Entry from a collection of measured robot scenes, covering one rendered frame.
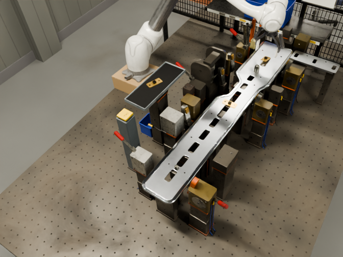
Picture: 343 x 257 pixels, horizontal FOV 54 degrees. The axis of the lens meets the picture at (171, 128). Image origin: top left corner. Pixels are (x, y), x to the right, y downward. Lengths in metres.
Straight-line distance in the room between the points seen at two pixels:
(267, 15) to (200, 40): 1.18
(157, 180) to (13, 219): 0.87
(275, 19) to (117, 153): 1.18
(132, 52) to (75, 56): 1.94
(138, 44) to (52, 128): 1.45
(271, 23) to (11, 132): 2.59
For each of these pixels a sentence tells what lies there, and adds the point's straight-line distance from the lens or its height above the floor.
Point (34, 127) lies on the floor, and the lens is 3.49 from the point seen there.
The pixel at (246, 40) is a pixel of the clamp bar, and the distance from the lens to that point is 2.24.
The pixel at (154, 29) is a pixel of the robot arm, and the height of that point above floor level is 1.06.
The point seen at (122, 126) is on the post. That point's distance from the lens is 1.72.
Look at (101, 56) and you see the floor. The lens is 4.10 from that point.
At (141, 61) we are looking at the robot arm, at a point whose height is 0.94.
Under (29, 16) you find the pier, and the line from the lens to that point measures 3.99.
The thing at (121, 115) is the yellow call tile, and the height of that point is 1.16.
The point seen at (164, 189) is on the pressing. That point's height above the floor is 1.00.
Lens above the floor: 2.37
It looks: 49 degrees down
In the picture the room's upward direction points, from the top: 4 degrees counter-clockwise
